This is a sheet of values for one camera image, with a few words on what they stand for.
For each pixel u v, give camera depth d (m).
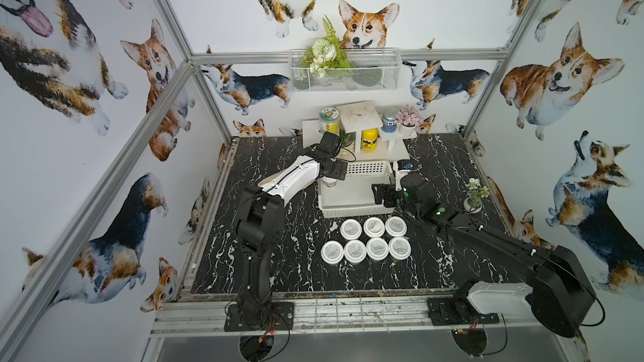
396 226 0.86
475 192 0.92
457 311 0.68
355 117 0.98
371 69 0.92
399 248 0.80
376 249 0.81
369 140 1.10
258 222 0.52
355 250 0.80
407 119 0.93
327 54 0.78
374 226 0.86
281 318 0.73
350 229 0.85
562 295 0.41
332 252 0.80
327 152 0.72
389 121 0.98
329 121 0.96
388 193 0.73
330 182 1.00
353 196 0.98
